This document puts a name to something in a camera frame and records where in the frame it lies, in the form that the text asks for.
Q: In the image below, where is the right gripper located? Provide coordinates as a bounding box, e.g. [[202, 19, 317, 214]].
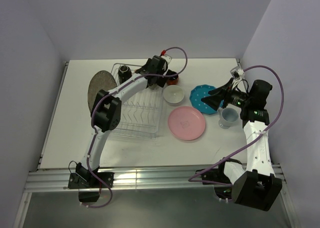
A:
[[201, 77, 252, 111]]

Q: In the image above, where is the blue polka dot plate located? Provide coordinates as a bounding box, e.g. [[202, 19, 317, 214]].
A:
[[189, 84, 218, 115]]

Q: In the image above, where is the light blue footed cup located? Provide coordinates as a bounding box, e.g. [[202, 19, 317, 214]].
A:
[[217, 107, 239, 129]]

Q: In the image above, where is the black mug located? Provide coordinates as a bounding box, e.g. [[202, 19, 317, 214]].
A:
[[118, 65, 132, 84]]

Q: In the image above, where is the speckled grey plate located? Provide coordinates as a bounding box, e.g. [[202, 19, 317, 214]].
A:
[[87, 70, 117, 111]]

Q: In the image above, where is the small olive green cup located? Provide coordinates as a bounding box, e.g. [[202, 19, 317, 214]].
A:
[[149, 84, 158, 91]]

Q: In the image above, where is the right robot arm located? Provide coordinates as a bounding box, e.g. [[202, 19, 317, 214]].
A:
[[201, 78, 282, 211]]

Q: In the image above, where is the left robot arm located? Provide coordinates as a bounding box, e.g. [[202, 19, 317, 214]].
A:
[[75, 51, 173, 188]]

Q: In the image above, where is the black and orange cup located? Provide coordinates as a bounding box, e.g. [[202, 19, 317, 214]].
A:
[[166, 75, 179, 86]]

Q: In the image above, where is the white bowl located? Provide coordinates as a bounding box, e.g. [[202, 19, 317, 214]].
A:
[[162, 85, 185, 106]]

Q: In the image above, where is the pink plate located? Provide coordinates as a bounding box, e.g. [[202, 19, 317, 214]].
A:
[[167, 106, 206, 141]]

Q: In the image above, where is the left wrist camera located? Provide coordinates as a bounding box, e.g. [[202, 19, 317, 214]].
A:
[[160, 50, 173, 65]]

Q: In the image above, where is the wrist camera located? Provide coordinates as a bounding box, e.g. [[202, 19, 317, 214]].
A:
[[160, 50, 173, 65], [230, 66, 245, 81]]

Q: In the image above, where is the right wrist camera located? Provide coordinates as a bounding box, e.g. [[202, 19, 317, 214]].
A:
[[230, 66, 245, 81]]

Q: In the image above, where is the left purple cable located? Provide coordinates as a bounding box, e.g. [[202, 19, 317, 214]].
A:
[[84, 46, 188, 209]]

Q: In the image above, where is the white wire dish rack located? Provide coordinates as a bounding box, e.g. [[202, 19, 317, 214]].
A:
[[104, 62, 168, 139]]

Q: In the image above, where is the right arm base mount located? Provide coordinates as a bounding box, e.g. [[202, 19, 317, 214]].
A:
[[200, 168, 232, 203]]

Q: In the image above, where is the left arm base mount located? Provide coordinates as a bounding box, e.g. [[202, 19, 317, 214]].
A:
[[67, 172, 107, 205]]

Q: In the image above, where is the aluminium mounting rail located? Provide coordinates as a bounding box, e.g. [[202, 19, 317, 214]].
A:
[[24, 162, 286, 193]]

